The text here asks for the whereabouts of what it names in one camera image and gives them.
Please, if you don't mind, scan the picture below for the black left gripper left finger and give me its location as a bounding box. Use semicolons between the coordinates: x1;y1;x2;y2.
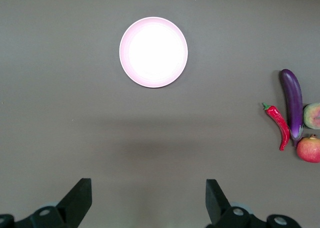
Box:
0;178;93;228

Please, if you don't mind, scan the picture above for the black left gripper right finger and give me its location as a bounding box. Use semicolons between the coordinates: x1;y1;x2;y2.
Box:
205;179;300;228

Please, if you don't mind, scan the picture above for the red chili pepper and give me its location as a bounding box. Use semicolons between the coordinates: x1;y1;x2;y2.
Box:
261;102;291;152

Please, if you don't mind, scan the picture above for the red pomegranate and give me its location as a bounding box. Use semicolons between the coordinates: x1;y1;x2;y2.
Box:
296;134;320;163

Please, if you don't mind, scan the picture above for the purple eggplant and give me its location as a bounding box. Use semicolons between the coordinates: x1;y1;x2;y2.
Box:
279;69;304;148

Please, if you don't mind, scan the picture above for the green and red peach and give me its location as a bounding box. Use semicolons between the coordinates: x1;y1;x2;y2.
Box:
302;103;320;130

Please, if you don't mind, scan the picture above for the table cover cloth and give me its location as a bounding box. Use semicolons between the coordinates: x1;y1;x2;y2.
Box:
0;0;320;228

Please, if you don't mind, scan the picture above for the pink round plate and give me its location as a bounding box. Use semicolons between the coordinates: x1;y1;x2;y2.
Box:
119;17;189;89

